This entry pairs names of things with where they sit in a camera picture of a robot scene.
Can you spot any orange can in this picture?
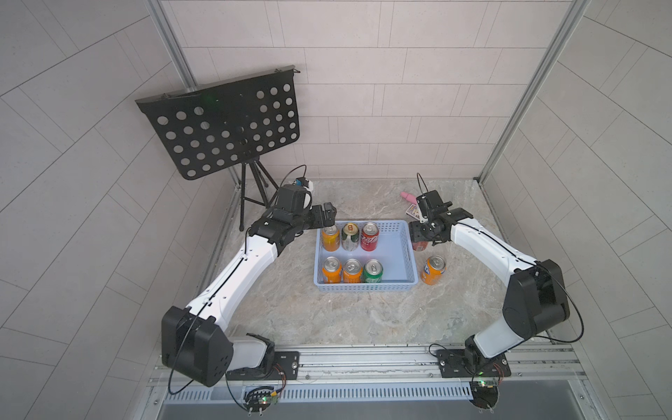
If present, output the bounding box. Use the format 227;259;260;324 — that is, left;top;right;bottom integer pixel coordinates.
421;255;446;285
321;225;341;252
321;257;342;285
342;258;362;284

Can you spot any green white beer can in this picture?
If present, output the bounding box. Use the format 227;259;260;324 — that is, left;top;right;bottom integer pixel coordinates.
341;222;360;252

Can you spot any red cola can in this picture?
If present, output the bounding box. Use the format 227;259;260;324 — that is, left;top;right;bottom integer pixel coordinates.
360;222;380;252

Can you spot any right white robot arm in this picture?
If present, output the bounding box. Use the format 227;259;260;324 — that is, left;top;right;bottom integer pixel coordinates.
409;208;571;364

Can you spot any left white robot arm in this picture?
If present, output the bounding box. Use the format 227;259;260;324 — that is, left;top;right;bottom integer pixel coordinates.
161;202;337;387

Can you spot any light blue plastic basket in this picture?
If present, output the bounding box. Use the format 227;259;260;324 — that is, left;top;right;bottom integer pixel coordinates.
313;220;418;292

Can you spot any small purple card box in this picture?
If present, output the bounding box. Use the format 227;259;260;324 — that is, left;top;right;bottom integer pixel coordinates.
406;204;422;222

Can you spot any pink cylindrical tube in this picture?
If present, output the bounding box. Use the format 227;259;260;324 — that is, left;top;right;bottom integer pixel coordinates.
400;192;418;205

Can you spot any green soda can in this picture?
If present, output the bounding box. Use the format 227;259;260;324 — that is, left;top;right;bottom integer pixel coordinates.
362;259;383;284

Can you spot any black perforated music stand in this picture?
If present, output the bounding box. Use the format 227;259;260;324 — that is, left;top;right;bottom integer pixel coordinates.
135;65;301;232

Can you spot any right circuit board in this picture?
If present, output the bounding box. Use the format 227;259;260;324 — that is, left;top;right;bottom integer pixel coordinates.
469;381;499;411

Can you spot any circuit board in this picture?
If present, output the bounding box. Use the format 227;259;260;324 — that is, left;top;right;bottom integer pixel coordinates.
469;381;499;411
243;386;279;416

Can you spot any left circuit board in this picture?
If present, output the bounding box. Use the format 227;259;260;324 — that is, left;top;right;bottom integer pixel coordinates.
243;386;279;416

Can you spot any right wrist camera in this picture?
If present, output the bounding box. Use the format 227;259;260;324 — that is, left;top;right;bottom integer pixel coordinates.
416;190;453;222

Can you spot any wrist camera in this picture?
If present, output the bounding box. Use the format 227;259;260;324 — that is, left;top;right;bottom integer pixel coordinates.
293;177;314;194
416;190;453;222

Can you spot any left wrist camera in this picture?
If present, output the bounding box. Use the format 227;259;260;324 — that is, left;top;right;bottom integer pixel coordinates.
293;177;314;194

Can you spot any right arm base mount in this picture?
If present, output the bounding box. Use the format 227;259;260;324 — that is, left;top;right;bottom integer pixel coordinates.
429;336;511;380

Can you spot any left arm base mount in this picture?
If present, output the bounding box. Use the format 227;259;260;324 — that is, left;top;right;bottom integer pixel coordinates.
225;334;300;381

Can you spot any aluminium mounting rail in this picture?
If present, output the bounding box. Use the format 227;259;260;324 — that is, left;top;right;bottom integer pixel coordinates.
146;343;584;390

